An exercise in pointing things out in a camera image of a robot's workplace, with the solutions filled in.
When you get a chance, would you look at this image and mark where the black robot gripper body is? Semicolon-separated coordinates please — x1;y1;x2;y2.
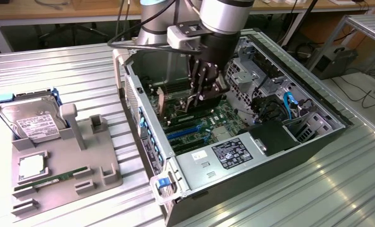
190;30;242;69

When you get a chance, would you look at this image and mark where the low profile graphics card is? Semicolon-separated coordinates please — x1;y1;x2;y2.
157;86;223;126

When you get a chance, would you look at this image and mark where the silver drive cage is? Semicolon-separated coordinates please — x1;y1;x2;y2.
224;39;302;123

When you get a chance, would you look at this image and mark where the green motherboard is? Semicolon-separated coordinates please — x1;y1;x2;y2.
148;78;251;154

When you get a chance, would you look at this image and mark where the dark installed RAM stick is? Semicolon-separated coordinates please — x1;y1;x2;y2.
168;111;212;126

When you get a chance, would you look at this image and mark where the silver chipset heatsink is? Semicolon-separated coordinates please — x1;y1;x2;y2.
212;127;235;140

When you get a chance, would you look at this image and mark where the blue expansion slot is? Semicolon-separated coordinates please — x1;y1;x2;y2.
167;126;200;140

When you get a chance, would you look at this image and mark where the black expansion slot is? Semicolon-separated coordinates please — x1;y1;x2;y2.
171;138;207;152

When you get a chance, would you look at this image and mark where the black plastic air shroud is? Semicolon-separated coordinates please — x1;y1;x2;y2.
248;120;302;157

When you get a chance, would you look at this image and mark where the black box on floor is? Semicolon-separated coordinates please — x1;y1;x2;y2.
315;47;358;80

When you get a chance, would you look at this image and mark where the grey power supply unit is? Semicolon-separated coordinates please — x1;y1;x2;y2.
173;131;267;192

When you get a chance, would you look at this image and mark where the open black PC case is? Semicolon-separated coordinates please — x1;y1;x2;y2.
112;28;354;227

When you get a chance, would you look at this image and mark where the metal slat side table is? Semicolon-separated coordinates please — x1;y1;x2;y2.
308;15;375;71

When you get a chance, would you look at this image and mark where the grey plastic parts rack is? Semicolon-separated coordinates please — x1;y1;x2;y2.
11;103;125;217

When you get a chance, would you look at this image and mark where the green RAM stick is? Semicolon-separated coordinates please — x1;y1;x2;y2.
13;166;91;192

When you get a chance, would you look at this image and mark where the silver CPU chip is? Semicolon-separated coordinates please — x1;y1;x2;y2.
19;156;48;177

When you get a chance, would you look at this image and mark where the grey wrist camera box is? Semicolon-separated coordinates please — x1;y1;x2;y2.
167;21;207;56

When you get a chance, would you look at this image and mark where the black wire bundle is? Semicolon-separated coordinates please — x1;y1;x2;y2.
251;94;286;123

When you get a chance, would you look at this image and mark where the blue SATA wire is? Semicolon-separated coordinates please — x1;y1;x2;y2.
283;91;298;119

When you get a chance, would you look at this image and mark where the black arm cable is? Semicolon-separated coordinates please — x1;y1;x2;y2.
107;0;194;54

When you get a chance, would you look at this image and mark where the black hanging cable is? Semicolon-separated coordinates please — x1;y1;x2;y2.
113;0;132;40

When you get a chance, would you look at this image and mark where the black floor cable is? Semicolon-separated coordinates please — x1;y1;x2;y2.
330;68;375;109

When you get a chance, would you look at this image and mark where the wooden desk with white frame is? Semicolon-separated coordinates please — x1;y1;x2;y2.
0;0;375;54

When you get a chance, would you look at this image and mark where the white coiled cable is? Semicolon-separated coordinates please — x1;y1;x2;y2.
35;0;72;10

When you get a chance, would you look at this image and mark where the hard disk with blue bracket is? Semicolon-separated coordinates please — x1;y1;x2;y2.
0;87;65;144

